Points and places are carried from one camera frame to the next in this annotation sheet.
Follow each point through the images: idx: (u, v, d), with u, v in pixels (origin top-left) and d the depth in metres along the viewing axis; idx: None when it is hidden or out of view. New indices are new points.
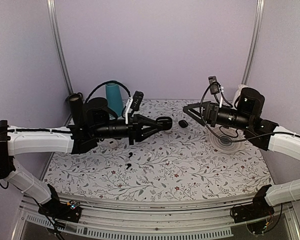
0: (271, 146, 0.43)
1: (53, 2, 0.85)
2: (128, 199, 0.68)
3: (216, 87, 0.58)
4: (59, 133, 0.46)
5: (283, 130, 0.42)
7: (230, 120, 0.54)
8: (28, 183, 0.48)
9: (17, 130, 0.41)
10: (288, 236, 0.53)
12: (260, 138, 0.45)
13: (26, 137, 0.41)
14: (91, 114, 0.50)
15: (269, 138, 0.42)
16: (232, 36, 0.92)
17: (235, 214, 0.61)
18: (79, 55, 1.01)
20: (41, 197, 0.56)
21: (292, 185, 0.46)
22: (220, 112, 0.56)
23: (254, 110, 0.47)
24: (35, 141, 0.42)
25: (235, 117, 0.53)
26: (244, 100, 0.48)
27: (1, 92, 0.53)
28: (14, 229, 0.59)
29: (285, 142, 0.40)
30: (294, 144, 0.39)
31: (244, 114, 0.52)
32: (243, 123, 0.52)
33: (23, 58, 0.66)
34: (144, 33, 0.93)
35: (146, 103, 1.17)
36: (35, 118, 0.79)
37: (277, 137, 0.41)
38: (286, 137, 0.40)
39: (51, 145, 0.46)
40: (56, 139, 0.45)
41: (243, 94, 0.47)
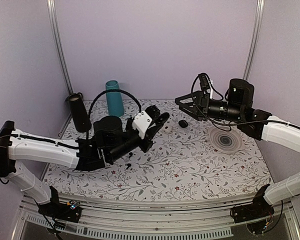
0: (265, 136, 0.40)
1: (53, 2, 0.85)
2: (128, 199, 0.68)
3: (206, 79, 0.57)
4: (64, 148, 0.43)
5: (278, 120, 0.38)
7: (221, 112, 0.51)
8: (28, 184, 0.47)
9: (20, 135, 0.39)
10: (288, 236, 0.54)
12: (254, 127, 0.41)
13: (28, 146, 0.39)
14: (101, 135, 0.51)
15: (263, 128, 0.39)
16: (232, 36, 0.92)
17: (235, 214, 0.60)
18: (79, 55, 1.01)
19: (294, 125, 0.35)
20: (39, 198, 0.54)
21: (289, 181, 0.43)
22: (211, 104, 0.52)
23: (245, 99, 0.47)
24: (37, 151, 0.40)
25: (227, 109, 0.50)
26: (233, 90, 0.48)
27: (1, 92, 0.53)
28: (14, 229, 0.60)
29: (279, 132, 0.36)
30: (288, 133, 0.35)
31: (235, 106, 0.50)
32: (234, 115, 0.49)
33: (22, 58, 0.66)
34: (144, 33, 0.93)
35: (146, 103, 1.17)
36: (35, 118, 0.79)
37: (270, 127, 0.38)
38: (280, 126, 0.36)
39: (53, 158, 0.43)
40: (60, 154, 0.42)
41: (232, 85, 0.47)
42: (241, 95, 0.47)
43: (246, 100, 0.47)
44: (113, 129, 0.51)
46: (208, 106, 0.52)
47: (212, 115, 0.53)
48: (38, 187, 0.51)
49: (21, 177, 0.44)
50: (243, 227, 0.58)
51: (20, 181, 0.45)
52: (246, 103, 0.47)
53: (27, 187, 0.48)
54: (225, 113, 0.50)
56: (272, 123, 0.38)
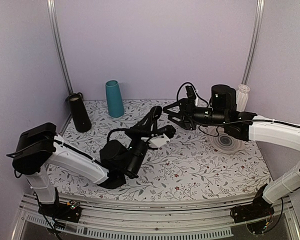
0: (252, 136, 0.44)
1: (53, 2, 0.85)
2: (128, 199, 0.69)
3: (192, 89, 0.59)
4: (98, 166, 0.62)
5: (261, 119, 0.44)
7: (206, 118, 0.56)
8: (42, 184, 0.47)
9: (63, 144, 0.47)
10: (288, 236, 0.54)
12: (240, 130, 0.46)
13: (70, 156, 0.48)
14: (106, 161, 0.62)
15: (249, 128, 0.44)
16: (232, 36, 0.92)
17: (235, 214, 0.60)
18: (79, 55, 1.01)
19: (278, 122, 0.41)
20: (46, 198, 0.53)
21: (284, 176, 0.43)
22: (196, 112, 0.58)
23: (227, 103, 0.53)
24: (77, 162, 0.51)
25: (212, 115, 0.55)
26: (215, 96, 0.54)
27: (0, 92, 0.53)
28: (14, 229, 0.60)
29: (264, 130, 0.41)
30: (274, 130, 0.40)
31: (219, 112, 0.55)
32: (219, 119, 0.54)
33: (22, 58, 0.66)
34: (144, 33, 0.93)
35: (146, 103, 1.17)
36: (35, 118, 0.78)
37: (256, 126, 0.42)
38: (265, 124, 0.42)
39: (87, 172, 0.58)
40: (95, 170, 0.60)
41: (214, 90, 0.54)
42: (223, 99, 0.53)
43: (229, 103, 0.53)
44: (113, 155, 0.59)
46: (193, 114, 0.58)
47: (198, 121, 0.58)
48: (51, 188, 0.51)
49: (41, 177, 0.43)
50: (243, 227, 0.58)
51: (37, 180, 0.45)
52: (229, 106, 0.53)
53: (40, 186, 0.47)
54: (211, 118, 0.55)
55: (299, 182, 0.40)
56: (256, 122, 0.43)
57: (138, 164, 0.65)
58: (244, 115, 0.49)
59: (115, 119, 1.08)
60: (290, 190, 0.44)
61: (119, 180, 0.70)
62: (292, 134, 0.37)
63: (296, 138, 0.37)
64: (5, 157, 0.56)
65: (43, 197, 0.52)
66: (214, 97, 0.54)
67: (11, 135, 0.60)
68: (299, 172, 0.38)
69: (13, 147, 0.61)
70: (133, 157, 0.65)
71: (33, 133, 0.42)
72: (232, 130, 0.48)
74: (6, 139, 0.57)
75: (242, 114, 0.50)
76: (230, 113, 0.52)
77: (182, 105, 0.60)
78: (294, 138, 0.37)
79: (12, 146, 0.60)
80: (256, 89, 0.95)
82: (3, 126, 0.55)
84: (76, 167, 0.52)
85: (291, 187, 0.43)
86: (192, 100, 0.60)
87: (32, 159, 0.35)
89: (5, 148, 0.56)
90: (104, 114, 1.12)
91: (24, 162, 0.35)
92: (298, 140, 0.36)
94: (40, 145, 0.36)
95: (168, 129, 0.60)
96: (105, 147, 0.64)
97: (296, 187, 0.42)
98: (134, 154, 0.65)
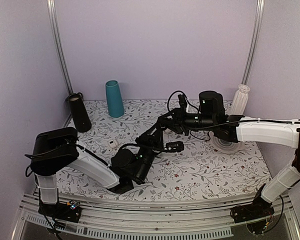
0: (240, 136, 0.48)
1: (53, 2, 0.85)
2: (128, 199, 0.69)
3: (183, 97, 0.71)
4: (112, 172, 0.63)
5: (248, 119, 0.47)
7: (196, 123, 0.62)
8: (51, 185, 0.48)
9: (85, 149, 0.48)
10: (288, 236, 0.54)
12: (228, 132, 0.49)
13: (89, 160, 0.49)
14: (117, 168, 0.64)
15: (236, 129, 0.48)
16: (232, 37, 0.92)
17: (235, 214, 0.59)
18: (79, 55, 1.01)
19: (263, 120, 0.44)
20: (49, 199, 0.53)
21: (279, 173, 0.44)
22: (187, 118, 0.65)
23: (215, 107, 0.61)
24: (92, 166, 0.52)
25: (201, 120, 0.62)
26: (203, 102, 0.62)
27: (0, 92, 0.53)
28: (14, 229, 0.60)
29: (251, 129, 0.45)
30: (260, 129, 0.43)
31: (208, 117, 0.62)
32: (208, 123, 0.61)
33: (22, 58, 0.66)
34: (144, 33, 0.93)
35: (146, 103, 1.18)
36: (35, 118, 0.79)
37: (242, 127, 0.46)
38: (251, 124, 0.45)
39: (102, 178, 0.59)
40: (109, 176, 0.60)
41: (201, 97, 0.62)
42: (211, 104, 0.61)
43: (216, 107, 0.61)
44: (125, 164, 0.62)
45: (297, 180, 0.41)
46: (184, 119, 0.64)
47: (188, 126, 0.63)
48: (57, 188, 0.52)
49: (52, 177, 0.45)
50: (243, 227, 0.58)
51: (46, 180, 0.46)
52: (216, 110, 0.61)
53: (49, 187, 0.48)
54: (200, 122, 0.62)
55: (295, 178, 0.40)
56: (242, 123, 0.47)
57: (145, 171, 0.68)
58: (232, 118, 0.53)
59: (115, 119, 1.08)
60: (287, 187, 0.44)
61: (128, 186, 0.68)
62: (279, 130, 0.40)
63: (284, 134, 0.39)
64: (4, 157, 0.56)
65: (48, 198, 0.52)
66: (202, 103, 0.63)
67: (10, 134, 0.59)
68: (291, 167, 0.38)
69: (13, 147, 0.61)
70: (142, 164, 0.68)
71: (53, 135, 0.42)
72: (220, 132, 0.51)
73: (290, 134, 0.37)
74: (7, 139, 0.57)
75: (231, 117, 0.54)
76: (218, 117, 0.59)
77: (174, 112, 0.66)
78: (281, 133, 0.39)
79: (12, 146, 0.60)
80: (255, 89, 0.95)
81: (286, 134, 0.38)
82: (3, 126, 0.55)
84: (91, 170, 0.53)
85: (286, 184, 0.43)
86: (183, 107, 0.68)
87: (55, 162, 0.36)
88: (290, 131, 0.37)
89: (5, 148, 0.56)
90: (104, 115, 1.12)
91: (45, 164, 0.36)
92: (285, 135, 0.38)
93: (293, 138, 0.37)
94: (65, 150, 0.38)
95: (179, 145, 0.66)
96: (116, 155, 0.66)
97: (291, 183, 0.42)
98: (143, 162, 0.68)
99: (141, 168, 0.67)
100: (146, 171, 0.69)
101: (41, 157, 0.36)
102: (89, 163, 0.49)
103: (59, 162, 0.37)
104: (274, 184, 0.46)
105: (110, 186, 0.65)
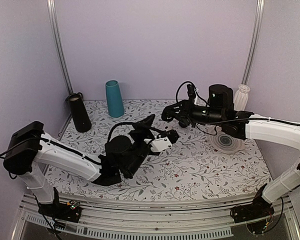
0: (248, 134, 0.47)
1: (53, 3, 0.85)
2: (128, 199, 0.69)
3: (192, 88, 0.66)
4: (89, 163, 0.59)
5: (258, 117, 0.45)
7: (204, 116, 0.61)
8: (39, 184, 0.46)
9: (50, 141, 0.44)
10: (288, 236, 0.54)
12: (236, 128, 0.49)
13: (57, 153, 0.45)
14: (111, 154, 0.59)
15: (245, 127, 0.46)
16: (232, 36, 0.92)
17: (235, 214, 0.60)
18: (79, 55, 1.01)
19: (273, 120, 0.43)
20: (45, 199, 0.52)
21: (282, 175, 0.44)
22: (195, 111, 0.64)
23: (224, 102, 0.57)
24: (64, 160, 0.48)
25: (209, 114, 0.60)
26: (213, 95, 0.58)
27: (1, 92, 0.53)
28: (15, 229, 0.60)
29: (260, 128, 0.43)
30: (269, 128, 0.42)
31: (216, 112, 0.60)
32: (216, 118, 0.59)
33: (22, 57, 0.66)
34: (144, 34, 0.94)
35: (146, 103, 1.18)
36: (36, 118, 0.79)
37: (252, 124, 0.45)
38: (261, 122, 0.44)
39: (77, 169, 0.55)
40: (86, 167, 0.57)
41: (212, 90, 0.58)
42: (220, 98, 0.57)
43: (225, 101, 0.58)
44: (122, 150, 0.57)
45: None
46: (192, 112, 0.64)
47: (196, 119, 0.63)
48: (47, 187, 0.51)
49: (34, 177, 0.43)
50: (243, 227, 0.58)
51: (31, 180, 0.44)
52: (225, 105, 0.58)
53: (36, 186, 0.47)
54: (208, 117, 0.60)
55: (299, 181, 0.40)
56: (253, 120, 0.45)
57: (136, 165, 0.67)
58: (241, 114, 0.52)
59: (115, 119, 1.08)
60: (289, 189, 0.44)
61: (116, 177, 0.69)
62: (288, 132, 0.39)
63: (292, 136, 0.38)
64: None
65: (42, 198, 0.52)
66: (212, 97, 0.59)
67: (10, 135, 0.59)
68: (297, 169, 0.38)
69: None
70: (135, 157, 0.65)
71: (22, 132, 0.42)
72: (229, 128, 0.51)
73: None
74: (7, 139, 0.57)
75: (239, 113, 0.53)
76: (227, 112, 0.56)
77: (183, 105, 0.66)
78: (290, 135, 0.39)
79: None
80: (256, 89, 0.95)
81: (295, 136, 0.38)
82: (2, 126, 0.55)
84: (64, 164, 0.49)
85: (289, 186, 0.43)
86: (192, 100, 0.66)
87: (22, 157, 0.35)
88: None
89: (5, 147, 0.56)
90: (104, 114, 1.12)
91: (12, 162, 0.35)
92: (295, 138, 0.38)
93: None
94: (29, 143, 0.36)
95: (171, 134, 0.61)
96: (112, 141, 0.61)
97: (294, 185, 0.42)
98: (136, 155, 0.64)
99: (132, 161, 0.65)
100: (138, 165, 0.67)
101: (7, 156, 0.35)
102: (57, 155, 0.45)
103: (27, 157, 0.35)
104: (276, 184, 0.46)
105: (92, 178, 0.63)
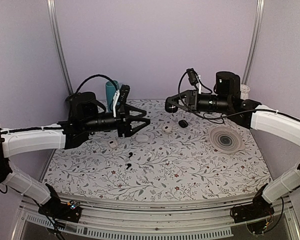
0: (253, 124, 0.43)
1: (53, 2, 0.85)
2: (128, 199, 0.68)
3: (194, 74, 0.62)
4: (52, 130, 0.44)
5: (266, 109, 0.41)
7: (211, 105, 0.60)
8: (27, 184, 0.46)
9: (10, 131, 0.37)
10: (288, 236, 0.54)
12: (243, 116, 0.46)
13: (19, 137, 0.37)
14: (80, 107, 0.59)
15: (252, 115, 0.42)
16: (232, 36, 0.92)
17: (235, 214, 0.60)
18: (79, 54, 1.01)
19: (282, 114, 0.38)
20: (41, 197, 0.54)
21: (283, 176, 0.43)
22: (200, 99, 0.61)
23: (231, 89, 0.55)
24: (26, 140, 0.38)
25: (216, 102, 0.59)
26: (219, 81, 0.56)
27: (0, 92, 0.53)
28: (14, 229, 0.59)
29: (267, 119, 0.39)
30: (275, 121, 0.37)
31: (224, 98, 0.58)
32: (223, 105, 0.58)
33: (22, 57, 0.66)
34: (144, 34, 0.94)
35: (146, 103, 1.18)
36: (35, 118, 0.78)
37: (259, 114, 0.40)
38: (268, 114, 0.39)
39: (44, 143, 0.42)
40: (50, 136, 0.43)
41: (218, 76, 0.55)
42: (227, 84, 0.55)
43: (233, 88, 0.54)
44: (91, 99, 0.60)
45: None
46: (198, 101, 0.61)
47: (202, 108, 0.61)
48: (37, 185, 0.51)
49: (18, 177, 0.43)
50: (243, 227, 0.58)
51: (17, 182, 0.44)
52: (233, 92, 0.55)
53: (26, 187, 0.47)
54: (215, 105, 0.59)
55: (298, 182, 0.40)
56: (260, 110, 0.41)
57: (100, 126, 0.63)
58: (248, 102, 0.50)
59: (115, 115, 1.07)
60: (289, 190, 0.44)
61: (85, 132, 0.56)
62: (292, 127, 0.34)
63: (296, 132, 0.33)
64: None
65: (36, 197, 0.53)
66: (219, 83, 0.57)
67: None
68: (297, 169, 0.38)
69: None
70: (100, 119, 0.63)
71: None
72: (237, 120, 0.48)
73: None
74: None
75: (247, 102, 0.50)
76: (234, 99, 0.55)
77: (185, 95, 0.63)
78: (294, 131, 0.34)
79: None
80: (255, 89, 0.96)
81: None
82: (2, 126, 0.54)
84: (28, 142, 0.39)
85: (289, 186, 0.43)
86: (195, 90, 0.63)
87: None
88: None
89: None
90: None
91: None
92: (299, 135, 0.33)
93: None
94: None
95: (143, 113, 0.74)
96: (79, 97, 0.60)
97: (294, 186, 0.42)
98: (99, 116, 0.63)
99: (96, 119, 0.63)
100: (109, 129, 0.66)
101: None
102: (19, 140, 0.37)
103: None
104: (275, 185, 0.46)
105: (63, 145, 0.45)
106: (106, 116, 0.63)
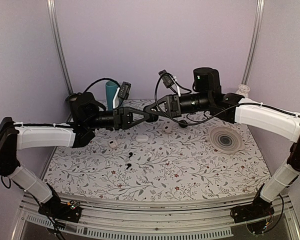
0: (238, 118, 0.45)
1: (53, 2, 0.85)
2: (128, 199, 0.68)
3: (168, 76, 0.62)
4: (61, 128, 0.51)
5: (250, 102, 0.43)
7: (194, 104, 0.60)
8: (31, 180, 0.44)
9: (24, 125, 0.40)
10: (288, 236, 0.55)
12: (226, 112, 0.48)
13: (35, 131, 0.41)
14: (81, 109, 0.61)
15: (236, 110, 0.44)
16: (233, 36, 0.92)
17: (235, 214, 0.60)
18: (79, 54, 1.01)
19: (266, 106, 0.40)
20: (42, 196, 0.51)
21: (275, 173, 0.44)
22: (181, 101, 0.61)
23: (210, 84, 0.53)
24: (40, 133, 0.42)
25: (198, 102, 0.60)
26: (198, 77, 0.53)
27: (1, 91, 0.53)
28: (15, 229, 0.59)
29: (251, 113, 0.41)
30: (261, 114, 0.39)
31: (204, 96, 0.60)
32: (205, 103, 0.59)
33: (22, 57, 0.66)
34: (145, 34, 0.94)
35: (146, 103, 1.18)
36: (35, 118, 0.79)
37: (243, 108, 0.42)
38: (253, 107, 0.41)
39: (52, 139, 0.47)
40: (59, 133, 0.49)
41: (196, 72, 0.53)
42: (206, 81, 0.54)
43: (211, 83, 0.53)
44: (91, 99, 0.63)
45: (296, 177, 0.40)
46: (181, 103, 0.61)
47: (187, 109, 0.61)
48: (40, 183, 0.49)
49: (24, 171, 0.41)
50: (243, 227, 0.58)
51: (24, 179, 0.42)
52: (212, 88, 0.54)
53: (29, 184, 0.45)
54: (198, 103, 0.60)
55: (292, 176, 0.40)
56: (245, 104, 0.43)
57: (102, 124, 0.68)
58: (231, 96, 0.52)
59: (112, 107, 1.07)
60: (285, 185, 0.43)
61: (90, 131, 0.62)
62: (278, 120, 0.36)
63: (283, 125, 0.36)
64: None
65: (38, 196, 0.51)
66: (197, 79, 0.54)
67: None
68: (287, 164, 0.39)
69: None
70: (101, 117, 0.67)
71: None
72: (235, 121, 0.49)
73: (291, 127, 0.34)
74: None
75: (230, 96, 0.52)
76: (214, 94, 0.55)
77: (166, 102, 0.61)
78: (281, 124, 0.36)
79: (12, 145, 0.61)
80: (255, 89, 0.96)
81: (286, 125, 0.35)
82: None
84: (40, 137, 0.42)
85: (284, 183, 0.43)
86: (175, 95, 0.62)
87: (2, 149, 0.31)
88: (293, 124, 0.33)
89: None
90: None
91: (3, 157, 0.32)
92: (286, 127, 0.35)
93: (293, 131, 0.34)
94: (6, 131, 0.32)
95: (144, 116, 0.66)
96: (80, 99, 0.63)
97: (288, 181, 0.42)
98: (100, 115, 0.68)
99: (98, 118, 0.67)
100: (111, 125, 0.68)
101: None
102: (35, 133, 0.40)
103: (6, 148, 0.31)
104: (272, 184, 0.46)
105: (72, 141, 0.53)
106: (106, 114, 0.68)
